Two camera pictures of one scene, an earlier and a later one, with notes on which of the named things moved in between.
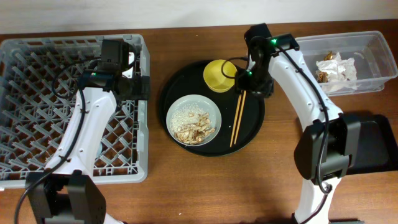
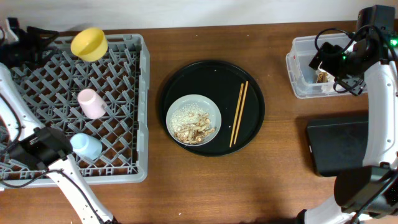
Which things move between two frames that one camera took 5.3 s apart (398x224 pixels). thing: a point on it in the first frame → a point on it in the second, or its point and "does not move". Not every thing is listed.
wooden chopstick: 236,121 does not move
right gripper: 241,83 → 354,85
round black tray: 242,115 does not move
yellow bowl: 220,75 → 90,44
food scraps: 191,124 does not move
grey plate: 206,104 does not move
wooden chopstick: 240,117 does not move
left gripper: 141,88 → 37,44
